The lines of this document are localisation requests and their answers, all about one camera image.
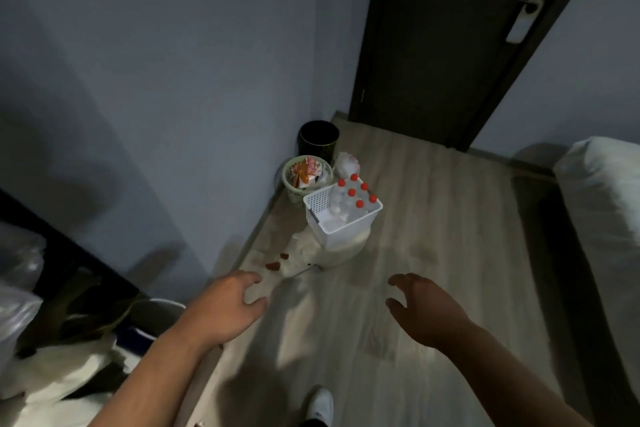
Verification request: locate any dark round container white rim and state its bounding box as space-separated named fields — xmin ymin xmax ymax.
xmin=115 ymin=297 xmax=187 ymax=358

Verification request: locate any person's right forearm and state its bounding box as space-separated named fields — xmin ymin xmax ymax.
xmin=445 ymin=321 xmax=593 ymax=427

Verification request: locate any person's left forearm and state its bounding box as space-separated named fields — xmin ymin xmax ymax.
xmin=89 ymin=326 xmax=221 ymax=427

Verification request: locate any pale green waste bin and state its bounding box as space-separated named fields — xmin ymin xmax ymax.
xmin=281 ymin=155 xmax=335 ymax=205

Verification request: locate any silver door lock handle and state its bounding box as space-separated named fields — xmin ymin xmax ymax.
xmin=505 ymin=0 xmax=545 ymax=45

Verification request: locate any person's left hand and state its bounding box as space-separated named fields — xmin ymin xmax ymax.
xmin=172 ymin=270 xmax=269 ymax=348

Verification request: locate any black round trash can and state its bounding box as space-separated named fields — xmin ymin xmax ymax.
xmin=297 ymin=119 xmax=341 ymax=165

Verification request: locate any white plastic basket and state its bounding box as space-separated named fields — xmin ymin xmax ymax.
xmin=303 ymin=180 xmax=384 ymax=250

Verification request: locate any person's right white shoe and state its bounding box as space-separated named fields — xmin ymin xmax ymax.
xmin=305 ymin=387 xmax=335 ymax=426

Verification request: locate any dark wood wardrobe unit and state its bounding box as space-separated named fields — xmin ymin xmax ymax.
xmin=0 ymin=186 xmax=142 ymax=348

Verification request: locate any white tied plastic bag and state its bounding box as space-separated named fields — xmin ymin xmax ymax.
xmin=332 ymin=151 xmax=362 ymax=180

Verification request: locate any dark door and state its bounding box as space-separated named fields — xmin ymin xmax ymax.
xmin=348 ymin=0 xmax=611 ymax=152

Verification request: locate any bed with white duvet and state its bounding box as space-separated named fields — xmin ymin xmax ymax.
xmin=552 ymin=136 xmax=640 ymax=402

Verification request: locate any person's right hand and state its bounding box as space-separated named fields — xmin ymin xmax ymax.
xmin=385 ymin=273 xmax=473 ymax=350

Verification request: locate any white crumpled cloth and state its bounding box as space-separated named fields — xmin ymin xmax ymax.
xmin=0 ymin=331 xmax=142 ymax=427

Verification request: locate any group of bottles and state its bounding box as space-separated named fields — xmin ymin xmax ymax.
xmin=327 ymin=173 xmax=380 ymax=225

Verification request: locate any white rhino shaped stool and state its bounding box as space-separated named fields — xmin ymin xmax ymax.
xmin=265 ymin=226 xmax=372 ymax=278

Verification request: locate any pile of crumpled wrappers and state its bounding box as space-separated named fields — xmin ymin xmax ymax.
xmin=289 ymin=157 xmax=329 ymax=190

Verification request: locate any clear plastic cover sheet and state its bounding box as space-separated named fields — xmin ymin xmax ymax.
xmin=0 ymin=220 xmax=47 ymax=374

